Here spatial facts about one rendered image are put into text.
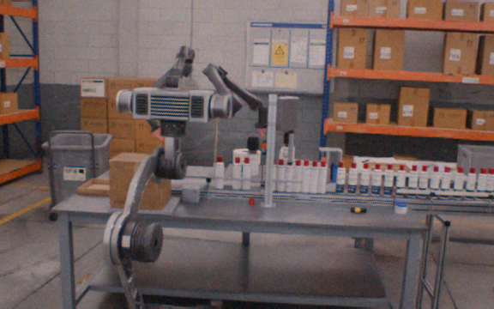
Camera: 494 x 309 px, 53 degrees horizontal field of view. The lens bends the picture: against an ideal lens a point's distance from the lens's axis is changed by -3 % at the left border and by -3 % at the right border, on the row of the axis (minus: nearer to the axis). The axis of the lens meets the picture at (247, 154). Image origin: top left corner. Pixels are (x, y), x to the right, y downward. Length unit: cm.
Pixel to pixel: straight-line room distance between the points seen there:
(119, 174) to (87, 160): 239
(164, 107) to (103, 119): 413
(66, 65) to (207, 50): 235
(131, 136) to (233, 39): 220
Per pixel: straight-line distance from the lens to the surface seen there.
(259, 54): 745
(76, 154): 526
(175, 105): 257
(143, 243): 224
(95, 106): 671
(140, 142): 658
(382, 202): 325
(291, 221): 282
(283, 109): 296
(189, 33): 783
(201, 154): 790
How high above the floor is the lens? 170
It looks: 11 degrees down
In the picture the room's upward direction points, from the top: 2 degrees clockwise
